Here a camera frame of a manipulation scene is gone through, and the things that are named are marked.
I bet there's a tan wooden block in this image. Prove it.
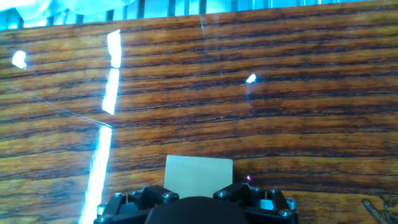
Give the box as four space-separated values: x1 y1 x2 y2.
164 154 234 199

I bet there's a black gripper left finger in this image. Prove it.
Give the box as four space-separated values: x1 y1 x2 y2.
93 185 180 224

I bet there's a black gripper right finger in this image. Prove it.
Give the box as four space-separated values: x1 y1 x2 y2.
213 182 299 224

